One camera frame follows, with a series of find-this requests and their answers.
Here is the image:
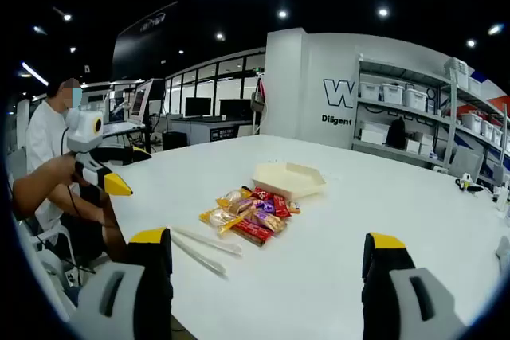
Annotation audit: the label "row of white storage bins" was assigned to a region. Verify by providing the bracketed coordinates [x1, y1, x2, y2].
[358, 57, 510, 146]

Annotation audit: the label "white food tongs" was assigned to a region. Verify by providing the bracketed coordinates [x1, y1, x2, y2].
[167, 225, 244, 279]

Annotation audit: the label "stack of white boxes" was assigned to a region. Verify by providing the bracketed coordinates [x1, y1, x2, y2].
[358, 120, 435, 158]

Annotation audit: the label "white pump bottle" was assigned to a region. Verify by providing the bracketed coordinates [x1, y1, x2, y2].
[493, 186, 509, 213]

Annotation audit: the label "pile of snack packets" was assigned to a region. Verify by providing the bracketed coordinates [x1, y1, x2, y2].
[198, 185, 303, 248]

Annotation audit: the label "cream hexagonal container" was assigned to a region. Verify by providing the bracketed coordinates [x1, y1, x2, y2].
[251, 161, 328, 200]

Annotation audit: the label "black hanging banner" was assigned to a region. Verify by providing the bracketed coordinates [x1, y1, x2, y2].
[111, 0, 179, 81]

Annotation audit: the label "white plastic chair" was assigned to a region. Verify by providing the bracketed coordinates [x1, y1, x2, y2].
[15, 212, 80, 289]

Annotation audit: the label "black bag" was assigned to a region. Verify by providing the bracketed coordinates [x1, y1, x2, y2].
[386, 119, 407, 148]

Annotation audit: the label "person's left hand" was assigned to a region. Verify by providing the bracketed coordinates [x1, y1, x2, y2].
[55, 155, 84, 188]

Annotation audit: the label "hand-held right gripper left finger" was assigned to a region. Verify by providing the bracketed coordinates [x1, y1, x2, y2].
[68, 227, 175, 340]

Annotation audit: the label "black desktop monitor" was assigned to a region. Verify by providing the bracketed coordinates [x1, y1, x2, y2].
[219, 98, 253, 119]
[184, 96, 213, 119]

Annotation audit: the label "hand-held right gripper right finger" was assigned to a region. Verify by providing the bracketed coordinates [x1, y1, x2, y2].
[360, 231, 467, 340]

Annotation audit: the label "hanging bag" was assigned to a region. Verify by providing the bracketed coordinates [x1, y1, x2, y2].
[249, 72, 267, 114]

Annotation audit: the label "tilted kiosk screen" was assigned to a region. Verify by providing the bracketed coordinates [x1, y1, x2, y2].
[129, 79, 155, 126]

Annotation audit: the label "grey flat case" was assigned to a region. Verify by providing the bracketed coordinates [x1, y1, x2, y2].
[449, 144, 485, 182]

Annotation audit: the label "spare hand-held gripper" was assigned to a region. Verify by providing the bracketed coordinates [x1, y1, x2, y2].
[455, 172, 484, 194]

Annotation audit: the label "grey metal storage shelf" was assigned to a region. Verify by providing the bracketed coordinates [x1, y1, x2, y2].
[352, 53, 510, 176]

